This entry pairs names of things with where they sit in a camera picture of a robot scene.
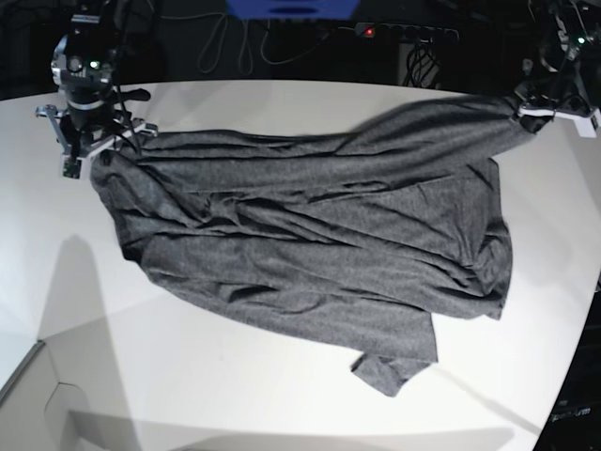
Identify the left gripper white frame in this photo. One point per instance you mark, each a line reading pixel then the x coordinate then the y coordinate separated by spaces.
pixel 539 103

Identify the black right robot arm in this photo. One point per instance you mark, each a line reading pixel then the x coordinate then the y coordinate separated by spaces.
pixel 84 67

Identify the black power strip red light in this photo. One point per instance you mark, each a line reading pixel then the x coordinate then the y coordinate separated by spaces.
pixel 408 32

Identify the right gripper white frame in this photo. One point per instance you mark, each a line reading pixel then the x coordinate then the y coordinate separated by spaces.
pixel 82 144

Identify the grey t-shirt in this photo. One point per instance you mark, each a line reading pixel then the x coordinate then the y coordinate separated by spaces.
pixel 354 239

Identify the blue box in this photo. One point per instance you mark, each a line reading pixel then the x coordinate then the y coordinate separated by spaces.
pixel 292 9

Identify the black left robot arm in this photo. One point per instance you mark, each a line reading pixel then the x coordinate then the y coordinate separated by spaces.
pixel 562 78

